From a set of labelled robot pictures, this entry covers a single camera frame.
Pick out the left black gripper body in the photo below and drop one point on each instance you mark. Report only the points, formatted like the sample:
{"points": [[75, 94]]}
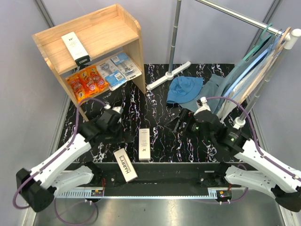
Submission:
{"points": [[116, 135]]}

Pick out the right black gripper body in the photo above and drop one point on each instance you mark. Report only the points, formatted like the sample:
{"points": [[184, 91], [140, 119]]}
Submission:
{"points": [[187, 116]]}

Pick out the white H box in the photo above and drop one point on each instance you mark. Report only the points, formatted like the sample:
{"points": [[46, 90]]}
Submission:
{"points": [[144, 152], [76, 49]]}

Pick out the blue Gillette razor pack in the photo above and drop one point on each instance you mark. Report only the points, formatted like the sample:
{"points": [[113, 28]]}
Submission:
{"points": [[111, 74]]}

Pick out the orange BIC razor pack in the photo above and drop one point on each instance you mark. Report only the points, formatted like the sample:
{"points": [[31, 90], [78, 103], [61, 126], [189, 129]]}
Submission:
{"points": [[100, 83], [77, 87], [88, 83]]}

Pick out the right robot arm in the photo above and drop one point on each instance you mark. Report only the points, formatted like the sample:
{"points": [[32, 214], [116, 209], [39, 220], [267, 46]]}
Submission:
{"points": [[273, 177]]}

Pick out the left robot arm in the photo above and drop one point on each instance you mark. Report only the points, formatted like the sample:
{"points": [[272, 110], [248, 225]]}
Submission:
{"points": [[43, 183]]}

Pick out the wooden two-tier shelf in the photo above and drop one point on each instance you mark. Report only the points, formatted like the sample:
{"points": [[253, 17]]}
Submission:
{"points": [[101, 33]]}

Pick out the blue bucket hat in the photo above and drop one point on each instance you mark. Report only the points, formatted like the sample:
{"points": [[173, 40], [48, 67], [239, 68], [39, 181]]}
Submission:
{"points": [[184, 89]]}

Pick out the white Harry's box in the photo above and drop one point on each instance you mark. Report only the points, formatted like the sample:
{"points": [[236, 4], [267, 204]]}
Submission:
{"points": [[125, 165]]}

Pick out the grey-blue garment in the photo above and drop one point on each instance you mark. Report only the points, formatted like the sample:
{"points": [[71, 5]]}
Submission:
{"points": [[217, 86]]}

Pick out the blue razor blister pack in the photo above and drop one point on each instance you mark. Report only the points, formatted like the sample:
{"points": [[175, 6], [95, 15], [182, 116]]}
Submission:
{"points": [[125, 65]]}

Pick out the wooden hanger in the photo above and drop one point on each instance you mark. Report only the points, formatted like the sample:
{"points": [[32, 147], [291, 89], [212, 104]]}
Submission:
{"points": [[264, 66]]}

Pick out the blue hanger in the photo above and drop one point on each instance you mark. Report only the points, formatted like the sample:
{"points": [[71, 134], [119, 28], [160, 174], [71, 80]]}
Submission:
{"points": [[257, 58]]}

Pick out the teal hanger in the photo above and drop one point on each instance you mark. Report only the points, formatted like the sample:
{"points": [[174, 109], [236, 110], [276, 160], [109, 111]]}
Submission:
{"points": [[262, 41]]}

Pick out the metal clothes rack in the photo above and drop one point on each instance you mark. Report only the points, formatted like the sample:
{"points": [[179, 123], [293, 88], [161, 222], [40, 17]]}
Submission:
{"points": [[206, 35]]}

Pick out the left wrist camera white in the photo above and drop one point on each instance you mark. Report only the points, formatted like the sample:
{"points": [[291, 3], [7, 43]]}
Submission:
{"points": [[118, 109]]}

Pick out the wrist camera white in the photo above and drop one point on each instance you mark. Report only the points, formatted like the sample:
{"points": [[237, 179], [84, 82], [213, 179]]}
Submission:
{"points": [[203, 108], [118, 109]]}

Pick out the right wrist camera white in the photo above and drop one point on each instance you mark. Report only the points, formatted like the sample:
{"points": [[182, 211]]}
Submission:
{"points": [[203, 108]]}

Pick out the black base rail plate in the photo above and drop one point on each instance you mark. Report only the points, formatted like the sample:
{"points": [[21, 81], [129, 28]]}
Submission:
{"points": [[172, 181]]}

